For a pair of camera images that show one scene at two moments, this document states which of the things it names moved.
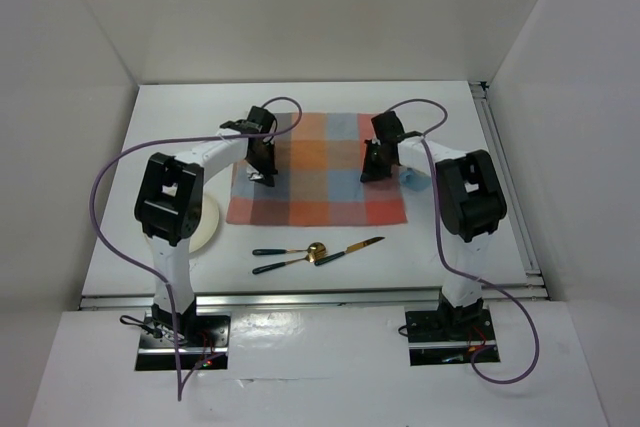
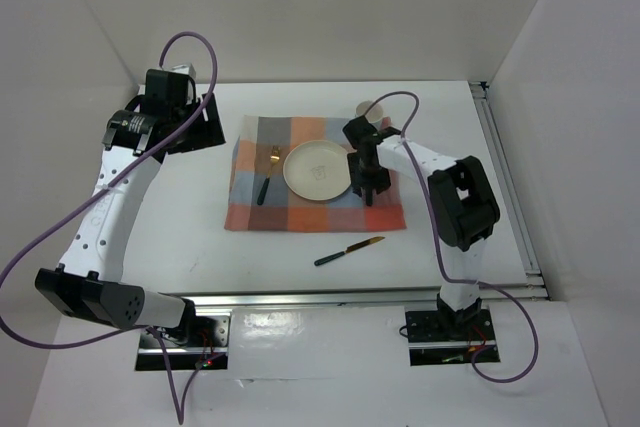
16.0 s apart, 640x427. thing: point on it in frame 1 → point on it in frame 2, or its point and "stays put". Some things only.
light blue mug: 414,179 → 374,113
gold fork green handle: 316,249 → 274,158
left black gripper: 265,174 → 209,133
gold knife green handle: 350,248 stays put
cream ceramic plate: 208,224 → 317,170
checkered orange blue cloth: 317,180 stays put
